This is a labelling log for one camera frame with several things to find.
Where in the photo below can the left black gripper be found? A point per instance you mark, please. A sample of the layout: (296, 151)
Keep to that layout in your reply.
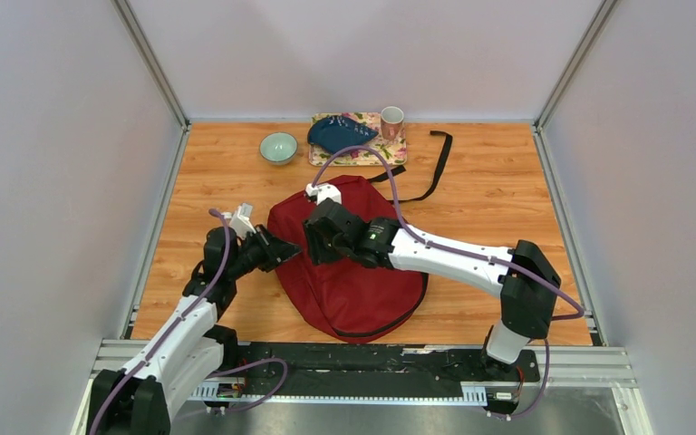
(275, 250)

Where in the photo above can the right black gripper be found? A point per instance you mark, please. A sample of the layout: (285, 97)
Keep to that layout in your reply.
(318, 254)

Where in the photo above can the red backpack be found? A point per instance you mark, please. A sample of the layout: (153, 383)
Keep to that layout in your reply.
(343, 299)

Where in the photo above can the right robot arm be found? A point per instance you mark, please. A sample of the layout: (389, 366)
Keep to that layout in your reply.
(520, 278)

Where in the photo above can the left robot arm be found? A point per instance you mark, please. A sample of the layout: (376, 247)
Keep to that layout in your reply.
(147, 392)

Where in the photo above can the dark blue leaf plate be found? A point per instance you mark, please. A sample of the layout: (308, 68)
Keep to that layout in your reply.
(337, 132)

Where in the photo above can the light green bowl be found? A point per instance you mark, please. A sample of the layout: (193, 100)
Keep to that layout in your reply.
(278, 148)

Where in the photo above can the pink mug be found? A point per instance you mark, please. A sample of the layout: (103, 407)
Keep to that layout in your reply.
(392, 119)

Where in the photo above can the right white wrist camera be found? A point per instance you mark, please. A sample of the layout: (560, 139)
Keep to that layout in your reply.
(319, 193)

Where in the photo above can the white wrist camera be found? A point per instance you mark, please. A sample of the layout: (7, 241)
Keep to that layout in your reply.
(240, 220)
(319, 193)

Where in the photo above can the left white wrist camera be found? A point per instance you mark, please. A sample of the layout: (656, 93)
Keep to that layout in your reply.
(240, 220)

